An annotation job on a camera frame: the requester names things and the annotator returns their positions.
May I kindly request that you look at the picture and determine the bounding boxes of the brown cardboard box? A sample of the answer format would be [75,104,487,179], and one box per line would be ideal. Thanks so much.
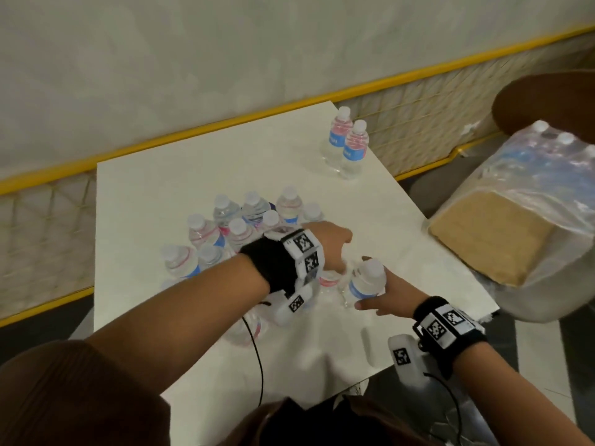
[428,190,557,287]

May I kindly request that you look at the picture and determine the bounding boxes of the cluster of water bottles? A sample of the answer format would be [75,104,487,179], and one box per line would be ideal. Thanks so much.
[157,185,326,348]

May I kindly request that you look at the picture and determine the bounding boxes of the group of clear water bottles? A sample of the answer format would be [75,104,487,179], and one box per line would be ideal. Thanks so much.
[483,120,595,224]

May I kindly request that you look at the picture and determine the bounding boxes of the person's right forearm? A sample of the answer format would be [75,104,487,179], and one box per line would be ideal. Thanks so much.
[453,341,591,446]

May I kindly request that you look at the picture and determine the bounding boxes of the brown sweater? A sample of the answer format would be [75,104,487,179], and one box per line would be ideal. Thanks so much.
[0,341,433,446]

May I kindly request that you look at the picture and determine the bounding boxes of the brown chair backrest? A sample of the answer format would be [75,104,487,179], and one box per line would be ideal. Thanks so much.
[491,69,595,152]

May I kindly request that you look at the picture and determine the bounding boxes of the person's right hand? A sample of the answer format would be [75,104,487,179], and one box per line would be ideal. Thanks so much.
[355,257,431,317]

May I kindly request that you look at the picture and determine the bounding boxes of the black garment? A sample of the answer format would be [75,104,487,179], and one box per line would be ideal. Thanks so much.
[265,396,372,446]

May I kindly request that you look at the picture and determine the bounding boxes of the white table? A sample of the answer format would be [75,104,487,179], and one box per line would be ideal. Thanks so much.
[92,100,501,446]

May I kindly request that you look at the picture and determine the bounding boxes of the black wristband with markers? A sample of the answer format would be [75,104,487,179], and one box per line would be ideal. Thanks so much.
[412,295,488,379]
[239,227,325,295]

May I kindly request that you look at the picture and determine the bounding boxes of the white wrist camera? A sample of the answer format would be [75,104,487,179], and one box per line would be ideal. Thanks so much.
[388,334,430,382]
[271,285,315,326]

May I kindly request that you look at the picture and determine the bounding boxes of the black cable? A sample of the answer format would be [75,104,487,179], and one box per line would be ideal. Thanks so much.
[423,372,464,446]
[241,315,265,407]

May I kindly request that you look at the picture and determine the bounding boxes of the yellow wire mesh fence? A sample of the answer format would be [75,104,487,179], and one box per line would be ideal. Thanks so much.
[0,25,595,328]

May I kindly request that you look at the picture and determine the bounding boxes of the person's left hand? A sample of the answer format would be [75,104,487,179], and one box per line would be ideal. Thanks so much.
[306,221,353,274]

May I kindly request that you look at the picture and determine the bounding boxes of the person's left forearm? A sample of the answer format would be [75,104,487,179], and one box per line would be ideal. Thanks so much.
[88,253,270,395]

